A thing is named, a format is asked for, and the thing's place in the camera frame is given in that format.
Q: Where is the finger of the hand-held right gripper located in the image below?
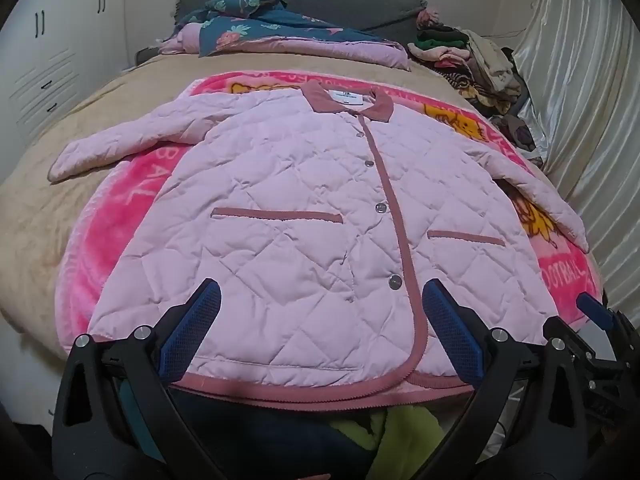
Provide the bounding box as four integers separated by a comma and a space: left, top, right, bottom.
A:
542, 316, 608, 361
575, 292, 631, 341

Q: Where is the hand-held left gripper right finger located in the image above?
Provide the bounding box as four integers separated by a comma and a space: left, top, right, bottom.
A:
417, 280, 596, 480

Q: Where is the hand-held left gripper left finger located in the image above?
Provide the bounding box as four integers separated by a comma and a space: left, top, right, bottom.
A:
52, 277, 226, 480

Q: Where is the pink quilted jacket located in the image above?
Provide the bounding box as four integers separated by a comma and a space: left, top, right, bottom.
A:
47, 80, 591, 413

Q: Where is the pile of folded clothes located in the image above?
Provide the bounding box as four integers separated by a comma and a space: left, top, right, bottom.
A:
407, 22, 548, 126

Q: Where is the yellow-green garment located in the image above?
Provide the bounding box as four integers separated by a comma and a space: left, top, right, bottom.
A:
327, 402, 451, 480

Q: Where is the pink cartoon printed blanket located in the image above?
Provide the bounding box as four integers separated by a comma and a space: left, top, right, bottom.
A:
54, 71, 603, 396

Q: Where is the beige bed cover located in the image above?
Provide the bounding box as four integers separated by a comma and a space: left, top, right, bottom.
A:
0, 49, 556, 401

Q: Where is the white satin curtain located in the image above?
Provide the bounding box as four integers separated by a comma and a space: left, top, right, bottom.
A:
510, 0, 640, 321

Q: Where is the dark blue floral quilt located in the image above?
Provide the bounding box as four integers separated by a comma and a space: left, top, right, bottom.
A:
157, 0, 412, 72

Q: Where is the white wardrobe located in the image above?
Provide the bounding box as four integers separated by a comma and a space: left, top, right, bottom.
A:
0, 0, 131, 161

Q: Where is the grey padded headboard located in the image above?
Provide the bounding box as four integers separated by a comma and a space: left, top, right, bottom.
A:
175, 0, 428, 36

